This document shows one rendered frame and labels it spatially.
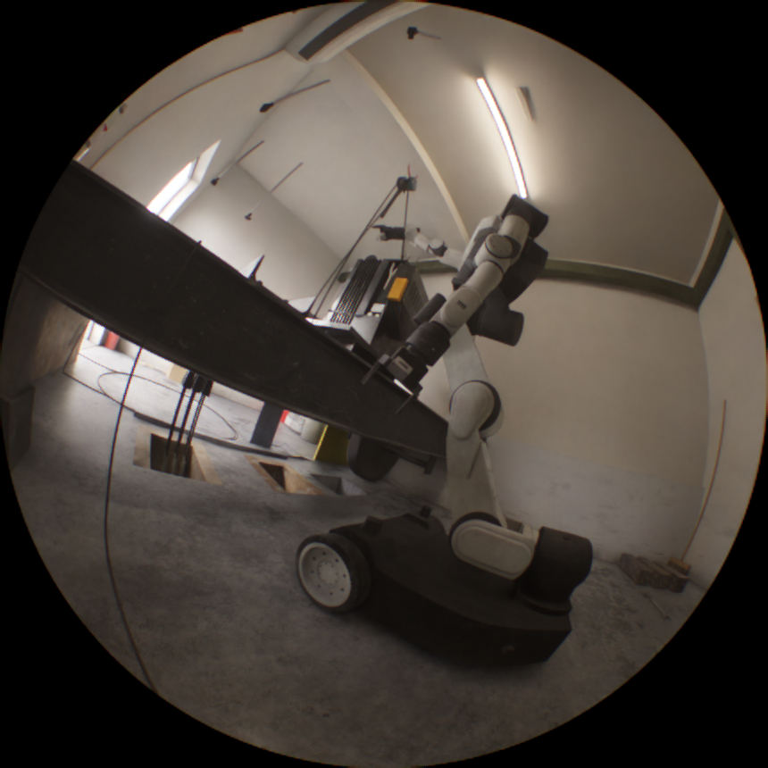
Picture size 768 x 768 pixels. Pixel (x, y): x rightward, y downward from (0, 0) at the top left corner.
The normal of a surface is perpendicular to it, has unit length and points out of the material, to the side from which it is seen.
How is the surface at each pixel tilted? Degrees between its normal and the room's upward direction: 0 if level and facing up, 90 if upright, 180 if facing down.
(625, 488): 90
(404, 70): 180
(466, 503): 90
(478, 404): 90
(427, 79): 180
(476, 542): 90
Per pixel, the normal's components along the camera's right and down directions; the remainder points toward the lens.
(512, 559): -0.52, -0.35
